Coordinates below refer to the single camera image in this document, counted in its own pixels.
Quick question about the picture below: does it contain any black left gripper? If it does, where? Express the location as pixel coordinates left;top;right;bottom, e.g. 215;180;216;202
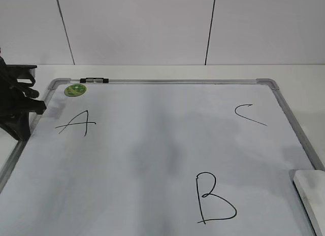
1;58;46;141

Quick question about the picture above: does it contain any white board with aluminium frame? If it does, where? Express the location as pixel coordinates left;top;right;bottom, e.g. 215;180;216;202
1;79;323;235

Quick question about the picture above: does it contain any white board eraser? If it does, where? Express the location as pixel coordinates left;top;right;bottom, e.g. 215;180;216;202
293;170;324;235

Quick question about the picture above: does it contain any round green sticker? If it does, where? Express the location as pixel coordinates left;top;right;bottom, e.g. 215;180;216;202
64;84;87;97

